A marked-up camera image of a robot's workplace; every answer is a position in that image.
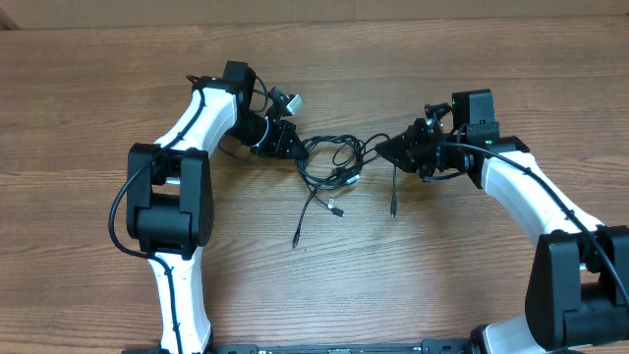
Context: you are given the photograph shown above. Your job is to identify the black cable bundle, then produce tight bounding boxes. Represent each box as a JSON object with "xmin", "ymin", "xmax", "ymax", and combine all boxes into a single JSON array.
[{"xmin": 291, "ymin": 132, "xmax": 399, "ymax": 250}]

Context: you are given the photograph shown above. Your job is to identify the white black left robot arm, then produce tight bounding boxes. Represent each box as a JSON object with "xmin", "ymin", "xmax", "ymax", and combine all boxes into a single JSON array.
[{"xmin": 108, "ymin": 61, "xmax": 309, "ymax": 353}]

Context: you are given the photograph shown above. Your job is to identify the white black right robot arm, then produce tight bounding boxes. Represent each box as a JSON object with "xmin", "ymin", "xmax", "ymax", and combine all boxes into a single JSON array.
[{"xmin": 375, "ymin": 88, "xmax": 628, "ymax": 353}]

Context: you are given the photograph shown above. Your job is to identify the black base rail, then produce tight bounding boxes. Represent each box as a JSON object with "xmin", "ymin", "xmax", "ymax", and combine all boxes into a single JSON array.
[{"xmin": 202, "ymin": 339, "xmax": 483, "ymax": 354}]

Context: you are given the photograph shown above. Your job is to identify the cardboard back wall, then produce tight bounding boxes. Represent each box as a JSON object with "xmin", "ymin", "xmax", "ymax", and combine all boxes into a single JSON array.
[{"xmin": 1, "ymin": 0, "xmax": 628, "ymax": 30}]

